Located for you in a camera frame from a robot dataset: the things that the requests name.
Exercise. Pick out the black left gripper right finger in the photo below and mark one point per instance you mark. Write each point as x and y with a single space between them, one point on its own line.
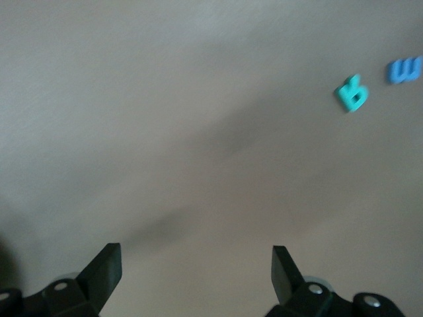
297 297

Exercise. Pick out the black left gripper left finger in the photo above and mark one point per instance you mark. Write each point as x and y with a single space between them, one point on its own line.
92 284

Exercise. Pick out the green capital letter R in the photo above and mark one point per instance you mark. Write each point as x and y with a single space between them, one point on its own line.
345 95

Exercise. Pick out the blue small letter m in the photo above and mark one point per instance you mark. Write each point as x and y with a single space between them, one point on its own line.
395 71

